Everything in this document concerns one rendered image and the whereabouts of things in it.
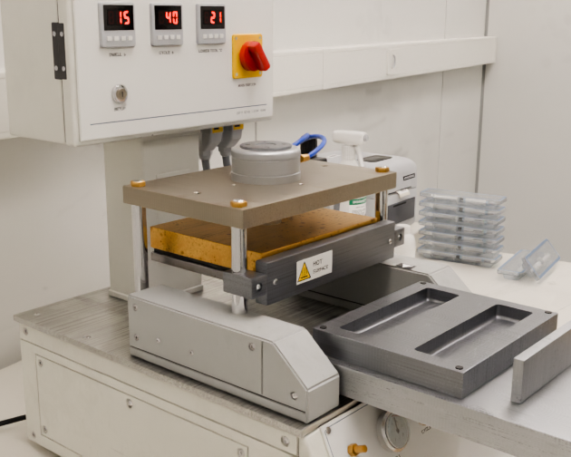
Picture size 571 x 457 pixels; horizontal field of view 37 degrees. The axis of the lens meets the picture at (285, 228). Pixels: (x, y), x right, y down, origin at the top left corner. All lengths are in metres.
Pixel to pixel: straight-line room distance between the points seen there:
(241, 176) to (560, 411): 0.42
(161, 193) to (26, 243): 0.57
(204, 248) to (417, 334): 0.25
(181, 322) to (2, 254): 0.59
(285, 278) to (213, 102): 0.31
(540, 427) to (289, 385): 0.22
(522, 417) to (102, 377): 0.47
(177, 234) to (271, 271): 0.14
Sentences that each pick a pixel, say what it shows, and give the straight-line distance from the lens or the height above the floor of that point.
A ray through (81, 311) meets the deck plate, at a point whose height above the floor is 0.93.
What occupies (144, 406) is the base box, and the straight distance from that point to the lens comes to 0.95.
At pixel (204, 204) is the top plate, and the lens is 0.85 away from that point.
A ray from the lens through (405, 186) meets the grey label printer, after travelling 2.00.
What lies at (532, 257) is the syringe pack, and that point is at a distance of 1.86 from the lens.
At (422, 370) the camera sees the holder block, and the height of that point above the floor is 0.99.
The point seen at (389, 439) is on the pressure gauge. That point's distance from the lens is 0.86.
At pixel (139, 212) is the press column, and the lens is 0.94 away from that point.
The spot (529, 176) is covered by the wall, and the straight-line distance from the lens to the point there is 3.42.
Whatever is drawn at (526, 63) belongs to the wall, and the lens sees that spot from 3.38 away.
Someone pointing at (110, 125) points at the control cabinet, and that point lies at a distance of 0.97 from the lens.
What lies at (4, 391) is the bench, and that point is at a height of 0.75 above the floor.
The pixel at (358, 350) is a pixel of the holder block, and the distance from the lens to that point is 0.81.
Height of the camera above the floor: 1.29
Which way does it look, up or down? 14 degrees down
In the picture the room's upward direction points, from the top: straight up
